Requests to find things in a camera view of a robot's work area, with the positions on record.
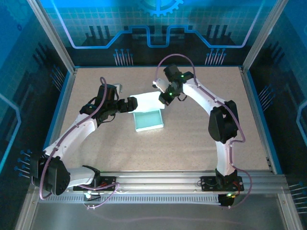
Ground light blue paper box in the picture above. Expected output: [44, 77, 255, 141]
[129, 91, 166, 133]

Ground black controller box with LED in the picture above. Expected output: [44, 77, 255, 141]
[217, 193, 237, 208]

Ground grey metal front panel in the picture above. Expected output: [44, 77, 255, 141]
[14, 193, 304, 230]

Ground aluminium left table side rail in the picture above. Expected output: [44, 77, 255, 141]
[39, 68, 78, 174]

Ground aluminium table side rail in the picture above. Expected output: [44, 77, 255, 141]
[39, 68, 78, 174]
[238, 67, 276, 173]

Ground aluminium mounting rail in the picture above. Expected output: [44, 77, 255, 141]
[28, 170, 290, 195]

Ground aluminium right table side rail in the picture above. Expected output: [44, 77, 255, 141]
[238, 67, 276, 173]

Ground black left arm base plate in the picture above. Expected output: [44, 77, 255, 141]
[72, 176, 118, 192]

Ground aluminium left frame post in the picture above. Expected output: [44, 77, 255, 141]
[25, 0, 78, 74]

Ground aluminium frame post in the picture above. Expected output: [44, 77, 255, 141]
[241, 0, 283, 74]
[25, 0, 78, 74]

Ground white cable connector block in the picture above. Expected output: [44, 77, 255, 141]
[83, 191, 101, 202]

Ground slotted grey cable duct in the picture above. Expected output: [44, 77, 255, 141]
[37, 194, 223, 205]

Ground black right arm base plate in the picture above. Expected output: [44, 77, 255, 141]
[200, 176, 245, 192]

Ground aluminium right frame post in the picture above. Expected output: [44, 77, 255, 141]
[241, 0, 283, 74]

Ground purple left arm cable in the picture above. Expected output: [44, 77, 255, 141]
[38, 76, 120, 210]

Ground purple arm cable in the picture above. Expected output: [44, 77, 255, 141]
[155, 54, 253, 209]
[38, 76, 120, 210]

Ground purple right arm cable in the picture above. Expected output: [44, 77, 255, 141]
[155, 54, 253, 209]

